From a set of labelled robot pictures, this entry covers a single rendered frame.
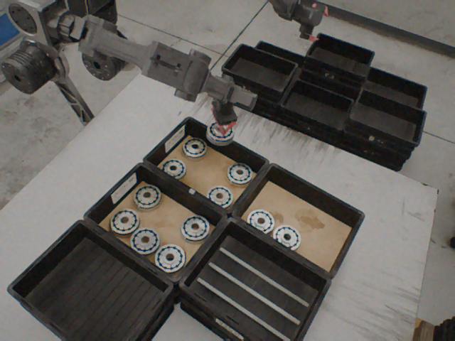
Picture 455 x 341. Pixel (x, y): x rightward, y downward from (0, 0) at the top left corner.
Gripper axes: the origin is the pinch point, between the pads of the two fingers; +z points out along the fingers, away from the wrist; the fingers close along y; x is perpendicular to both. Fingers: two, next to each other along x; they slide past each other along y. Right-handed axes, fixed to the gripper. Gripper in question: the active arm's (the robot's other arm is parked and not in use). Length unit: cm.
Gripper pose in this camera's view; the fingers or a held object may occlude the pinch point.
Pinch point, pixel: (221, 127)
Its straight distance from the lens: 145.9
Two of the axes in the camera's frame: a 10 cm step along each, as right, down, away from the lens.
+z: -1.3, 6.1, 7.8
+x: -9.3, 2.0, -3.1
